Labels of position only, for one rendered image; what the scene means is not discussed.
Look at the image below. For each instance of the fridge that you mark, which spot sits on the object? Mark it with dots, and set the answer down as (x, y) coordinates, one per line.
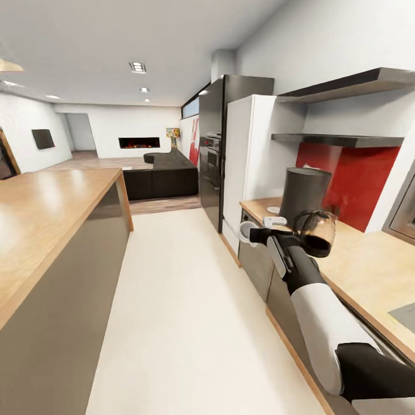
(255, 165)

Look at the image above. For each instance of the dishwasher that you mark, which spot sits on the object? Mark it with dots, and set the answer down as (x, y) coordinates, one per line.
(256, 261)

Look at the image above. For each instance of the painting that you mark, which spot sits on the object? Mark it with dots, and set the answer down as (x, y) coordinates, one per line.
(194, 149)

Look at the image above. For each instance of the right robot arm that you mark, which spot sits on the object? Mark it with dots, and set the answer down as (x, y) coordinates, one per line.
(345, 358)

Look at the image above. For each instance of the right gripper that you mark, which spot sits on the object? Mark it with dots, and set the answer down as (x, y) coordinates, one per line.
(256, 235)

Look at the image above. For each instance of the coffee cup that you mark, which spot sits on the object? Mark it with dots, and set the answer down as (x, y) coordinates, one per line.
(244, 232)

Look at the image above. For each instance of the gas fireplace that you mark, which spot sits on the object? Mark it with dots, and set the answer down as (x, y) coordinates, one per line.
(150, 142)

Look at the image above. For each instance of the electric kettle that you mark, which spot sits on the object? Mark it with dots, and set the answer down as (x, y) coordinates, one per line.
(318, 232)

